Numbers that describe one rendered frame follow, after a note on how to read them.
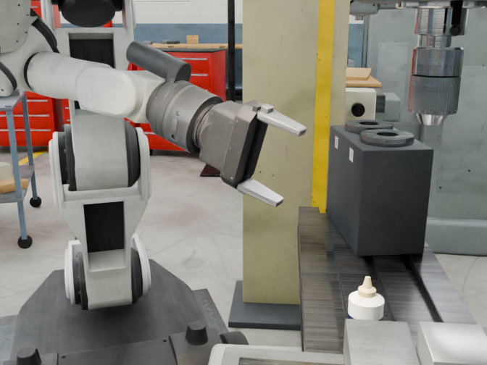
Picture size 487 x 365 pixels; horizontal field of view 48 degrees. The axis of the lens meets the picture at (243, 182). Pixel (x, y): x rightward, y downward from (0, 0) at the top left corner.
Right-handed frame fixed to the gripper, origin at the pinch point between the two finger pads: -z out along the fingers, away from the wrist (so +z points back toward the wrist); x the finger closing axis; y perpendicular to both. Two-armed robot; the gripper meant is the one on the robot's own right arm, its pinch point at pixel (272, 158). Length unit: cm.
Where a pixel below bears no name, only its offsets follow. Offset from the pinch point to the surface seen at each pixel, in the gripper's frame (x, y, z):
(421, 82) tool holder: 18.0, -7.0, -15.6
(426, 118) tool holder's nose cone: 14.7, -6.3, -17.2
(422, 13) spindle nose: 23.8, -6.5, -13.1
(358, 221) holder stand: -13.6, 21.3, -9.2
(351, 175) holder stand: -8.5, 25.5, -4.3
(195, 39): -208, 684, 487
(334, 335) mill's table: -16.7, -3.7, -17.1
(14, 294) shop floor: -169, 79, 144
